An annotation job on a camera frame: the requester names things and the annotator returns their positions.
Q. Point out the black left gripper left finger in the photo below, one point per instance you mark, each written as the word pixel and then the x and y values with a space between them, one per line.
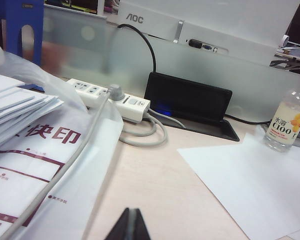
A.
pixel 122 230

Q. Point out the stack of white documents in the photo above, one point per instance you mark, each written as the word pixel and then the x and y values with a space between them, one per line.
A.
pixel 15 105

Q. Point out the white printed plastic bag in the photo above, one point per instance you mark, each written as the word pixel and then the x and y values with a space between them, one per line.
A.
pixel 52 212

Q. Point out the grey power plug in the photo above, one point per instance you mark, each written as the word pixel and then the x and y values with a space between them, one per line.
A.
pixel 116 91

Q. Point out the blue file holder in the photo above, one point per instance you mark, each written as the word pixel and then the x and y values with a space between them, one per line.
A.
pixel 15 15

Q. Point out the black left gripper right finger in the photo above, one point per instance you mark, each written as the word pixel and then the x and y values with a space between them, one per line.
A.
pixel 138 230

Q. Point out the clear plastic drink bottle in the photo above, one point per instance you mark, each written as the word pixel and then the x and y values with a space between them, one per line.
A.
pixel 282 125

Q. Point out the frosted glass desk partition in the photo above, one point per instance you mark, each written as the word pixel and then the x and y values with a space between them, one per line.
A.
pixel 90 55

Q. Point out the large white paper sheet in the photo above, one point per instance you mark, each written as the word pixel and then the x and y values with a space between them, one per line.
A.
pixel 240 180

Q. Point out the black desk socket box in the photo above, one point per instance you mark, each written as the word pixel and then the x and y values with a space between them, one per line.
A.
pixel 185 100

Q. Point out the white power strip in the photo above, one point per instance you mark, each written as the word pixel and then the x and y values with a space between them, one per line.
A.
pixel 90 91

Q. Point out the white frosted board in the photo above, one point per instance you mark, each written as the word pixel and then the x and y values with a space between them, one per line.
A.
pixel 215 20

